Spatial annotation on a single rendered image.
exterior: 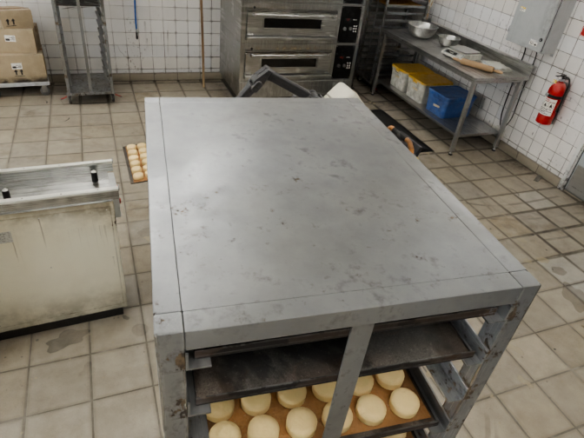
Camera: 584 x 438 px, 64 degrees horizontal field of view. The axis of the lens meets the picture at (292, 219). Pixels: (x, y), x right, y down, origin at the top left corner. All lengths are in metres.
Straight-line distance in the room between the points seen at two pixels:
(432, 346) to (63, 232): 2.12
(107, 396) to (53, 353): 0.44
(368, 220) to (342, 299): 0.18
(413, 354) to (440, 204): 0.23
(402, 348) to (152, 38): 5.95
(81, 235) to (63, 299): 0.44
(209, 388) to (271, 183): 0.31
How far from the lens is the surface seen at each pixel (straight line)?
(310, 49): 5.87
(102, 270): 2.76
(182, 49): 6.51
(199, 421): 0.72
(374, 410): 0.84
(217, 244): 0.60
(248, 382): 0.64
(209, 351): 0.55
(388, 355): 0.71
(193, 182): 0.73
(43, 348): 3.00
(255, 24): 5.53
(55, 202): 2.50
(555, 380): 3.31
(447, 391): 0.82
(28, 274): 2.75
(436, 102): 5.84
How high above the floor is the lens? 2.20
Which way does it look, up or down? 35 degrees down
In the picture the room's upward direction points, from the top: 7 degrees clockwise
